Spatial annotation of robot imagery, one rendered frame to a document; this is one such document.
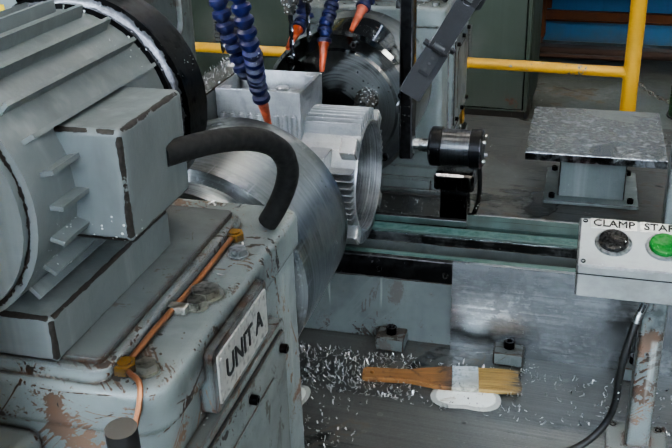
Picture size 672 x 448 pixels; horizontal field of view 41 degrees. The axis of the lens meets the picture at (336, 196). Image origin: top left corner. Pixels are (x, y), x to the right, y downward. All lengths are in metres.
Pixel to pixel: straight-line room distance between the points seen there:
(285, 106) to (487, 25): 3.24
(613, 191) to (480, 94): 2.79
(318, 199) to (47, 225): 0.47
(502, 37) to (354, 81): 2.99
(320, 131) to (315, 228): 0.29
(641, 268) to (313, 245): 0.33
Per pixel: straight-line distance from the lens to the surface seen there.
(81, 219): 0.59
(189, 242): 0.73
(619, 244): 0.97
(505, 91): 4.46
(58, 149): 0.57
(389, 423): 1.13
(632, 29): 3.49
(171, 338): 0.63
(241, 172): 0.91
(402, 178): 1.72
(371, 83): 1.43
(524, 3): 4.35
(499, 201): 1.72
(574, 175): 1.73
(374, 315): 1.27
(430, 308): 1.25
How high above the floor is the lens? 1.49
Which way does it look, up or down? 23 degrees down
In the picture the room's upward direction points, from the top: 2 degrees counter-clockwise
